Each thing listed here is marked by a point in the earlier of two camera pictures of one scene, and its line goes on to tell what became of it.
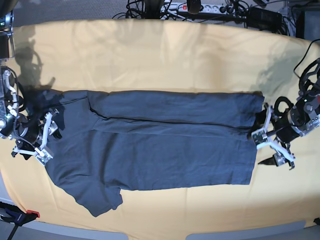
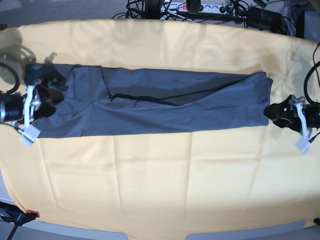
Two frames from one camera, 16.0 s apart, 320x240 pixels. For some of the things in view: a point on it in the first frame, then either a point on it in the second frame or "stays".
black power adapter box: x=258 y=16 stays
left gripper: x=26 y=129 -> x=33 y=106
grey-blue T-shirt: x=111 y=141 -> x=100 y=98
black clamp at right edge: x=317 y=221 stays
